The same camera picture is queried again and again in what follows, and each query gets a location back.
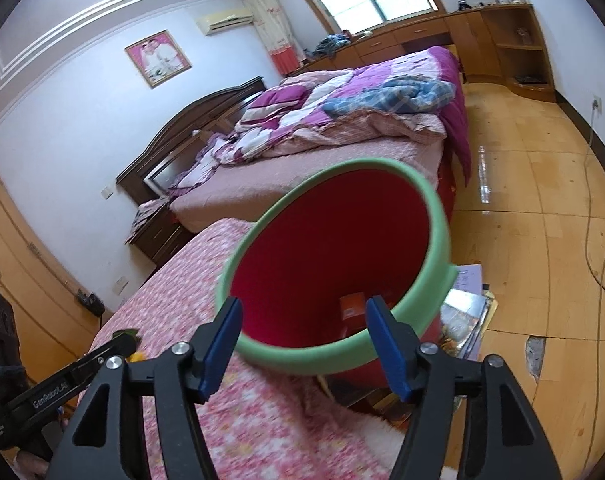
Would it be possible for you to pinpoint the red bin with green rim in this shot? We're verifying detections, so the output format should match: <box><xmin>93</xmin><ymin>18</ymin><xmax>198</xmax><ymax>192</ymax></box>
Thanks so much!
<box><xmin>215</xmin><ymin>159</ymin><xmax>458</xmax><ymax>391</ymax></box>

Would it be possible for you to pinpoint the long floor cable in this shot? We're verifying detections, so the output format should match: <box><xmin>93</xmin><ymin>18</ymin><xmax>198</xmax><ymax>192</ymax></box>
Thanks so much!
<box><xmin>579</xmin><ymin>105</ymin><xmax>605</xmax><ymax>298</ymax></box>

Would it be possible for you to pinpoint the light wooden wardrobe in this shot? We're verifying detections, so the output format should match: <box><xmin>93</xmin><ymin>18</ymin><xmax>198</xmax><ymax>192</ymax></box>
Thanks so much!
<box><xmin>0</xmin><ymin>142</ymin><xmax>108</xmax><ymax>356</ymax></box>

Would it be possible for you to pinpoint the purple and pink patchwork quilt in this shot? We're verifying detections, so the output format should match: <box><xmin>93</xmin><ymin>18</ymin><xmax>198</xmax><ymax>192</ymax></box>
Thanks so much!
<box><xmin>167</xmin><ymin>46</ymin><xmax>473</xmax><ymax>196</ymax></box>

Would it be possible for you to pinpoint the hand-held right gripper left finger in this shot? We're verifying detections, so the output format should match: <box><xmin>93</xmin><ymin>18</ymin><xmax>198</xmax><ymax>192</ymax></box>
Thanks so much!
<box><xmin>52</xmin><ymin>296</ymin><xmax>243</xmax><ymax>480</ymax></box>

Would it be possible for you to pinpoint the blue plaid cloth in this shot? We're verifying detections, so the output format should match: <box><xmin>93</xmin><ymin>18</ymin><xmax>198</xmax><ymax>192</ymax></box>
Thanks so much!
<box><xmin>322</xmin><ymin>77</ymin><xmax>457</xmax><ymax>116</ymax></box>

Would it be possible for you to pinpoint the person's left forearm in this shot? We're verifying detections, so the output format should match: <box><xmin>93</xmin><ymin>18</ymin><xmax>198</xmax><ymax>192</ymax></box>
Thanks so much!
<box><xmin>0</xmin><ymin>364</ymin><xmax>30</xmax><ymax>406</ymax></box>

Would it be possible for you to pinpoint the orange box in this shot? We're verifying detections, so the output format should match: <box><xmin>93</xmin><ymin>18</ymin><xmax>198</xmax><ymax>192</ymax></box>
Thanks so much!
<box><xmin>339</xmin><ymin>292</ymin><xmax>370</xmax><ymax>336</ymax></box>

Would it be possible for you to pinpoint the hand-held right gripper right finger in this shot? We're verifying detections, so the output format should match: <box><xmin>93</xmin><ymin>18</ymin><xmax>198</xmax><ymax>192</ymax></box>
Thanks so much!
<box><xmin>365</xmin><ymin>295</ymin><xmax>563</xmax><ymax>480</ymax></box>

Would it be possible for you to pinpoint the framed wall photo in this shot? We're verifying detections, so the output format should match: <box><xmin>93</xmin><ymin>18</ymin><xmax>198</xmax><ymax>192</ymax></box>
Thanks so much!
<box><xmin>125</xmin><ymin>30</ymin><xmax>193</xmax><ymax>90</ymax></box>

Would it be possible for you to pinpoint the stack of magazines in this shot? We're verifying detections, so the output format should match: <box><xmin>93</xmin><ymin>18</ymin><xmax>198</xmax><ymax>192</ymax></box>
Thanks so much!
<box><xmin>439</xmin><ymin>262</ymin><xmax>498</xmax><ymax>361</ymax></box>

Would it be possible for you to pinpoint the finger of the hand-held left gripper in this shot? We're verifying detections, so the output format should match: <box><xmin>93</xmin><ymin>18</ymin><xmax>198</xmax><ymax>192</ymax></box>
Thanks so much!
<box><xmin>70</xmin><ymin>336</ymin><xmax>138</xmax><ymax>386</ymax></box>

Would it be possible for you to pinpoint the white fluffy rug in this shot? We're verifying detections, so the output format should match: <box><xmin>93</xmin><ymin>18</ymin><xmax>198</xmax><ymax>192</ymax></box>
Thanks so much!
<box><xmin>365</xmin><ymin>402</ymin><xmax>458</xmax><ymax>480</ymax></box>

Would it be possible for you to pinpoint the wooden corner shelf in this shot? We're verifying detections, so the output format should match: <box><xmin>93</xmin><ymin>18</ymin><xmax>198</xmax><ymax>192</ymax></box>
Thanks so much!
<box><xmin>482</xmin><ymin>4</ymin><xmax>558</xmax><ymax>103</ymax></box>

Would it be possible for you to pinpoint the wall air conditioner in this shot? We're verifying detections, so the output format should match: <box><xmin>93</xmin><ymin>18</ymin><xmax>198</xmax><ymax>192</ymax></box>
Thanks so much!
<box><xmin>197</xmin><ymin>7</ymin><xmax>256</xmax><ymax>37</ymax></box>

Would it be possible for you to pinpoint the floral curtain with red hem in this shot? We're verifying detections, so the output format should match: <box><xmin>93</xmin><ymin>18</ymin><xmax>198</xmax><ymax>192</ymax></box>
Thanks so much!
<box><xmin>240</xmin><ymin>0</ymin><xmax>303</xmax><ymax>78</ymax></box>

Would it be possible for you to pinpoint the pink patterned cloth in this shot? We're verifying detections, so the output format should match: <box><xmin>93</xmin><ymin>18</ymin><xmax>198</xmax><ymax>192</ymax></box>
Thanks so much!
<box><xmin>127</xmin><ymin>196</ymin><xmax>170</xmax><ymax>241</ymax></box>

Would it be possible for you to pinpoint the black hanging bag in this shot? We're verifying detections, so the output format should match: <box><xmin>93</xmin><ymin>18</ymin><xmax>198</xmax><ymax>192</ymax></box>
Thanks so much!
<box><xmin>77</xmin><ymin>291</ymin><xmax>104</xmax><ymax>317</ymax></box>

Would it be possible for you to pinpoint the bed mattress with pink sheet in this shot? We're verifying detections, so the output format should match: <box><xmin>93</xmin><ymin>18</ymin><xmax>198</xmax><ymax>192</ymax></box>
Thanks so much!
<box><xmin>170</xmin><ymin>135</ymin><xmax>450</xmax><ymax>233</ymax></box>

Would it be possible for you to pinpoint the dark wooden headboard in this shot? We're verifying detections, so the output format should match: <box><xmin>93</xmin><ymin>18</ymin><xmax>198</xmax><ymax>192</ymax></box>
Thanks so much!
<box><xmin>116</xmin><ymin>76</ymin><xmax>267</xmax><ymax>206</ymax></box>

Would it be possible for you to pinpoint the long wooden desk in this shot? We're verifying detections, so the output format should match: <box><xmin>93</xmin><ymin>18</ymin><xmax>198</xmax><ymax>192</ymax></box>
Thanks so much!
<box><xmin>302</xmin><ymin>10</ymin><xmax>488</xmax><ymax>86</ymax></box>

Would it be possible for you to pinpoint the dark wooden nightstand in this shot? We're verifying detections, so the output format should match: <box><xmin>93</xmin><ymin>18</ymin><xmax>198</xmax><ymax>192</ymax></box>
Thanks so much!
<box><xmin>125</xmin><ymin>200</ymin><xmax>193</xmax><ymax>266</ymax></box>

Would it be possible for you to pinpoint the pile of blue clothes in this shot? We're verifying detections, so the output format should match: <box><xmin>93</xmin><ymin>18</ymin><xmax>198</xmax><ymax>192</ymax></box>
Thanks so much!
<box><xmin>312</xmin><ymin>34</ymin><xmax>355</xmax><ymax>58</ymax></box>

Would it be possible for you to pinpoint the pink floral blanket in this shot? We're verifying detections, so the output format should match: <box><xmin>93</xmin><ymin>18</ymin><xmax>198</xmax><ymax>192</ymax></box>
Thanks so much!
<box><xmin>87</xmin><ymin>217</ymin><xmax>398</xmax><ymax>480</ymax></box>

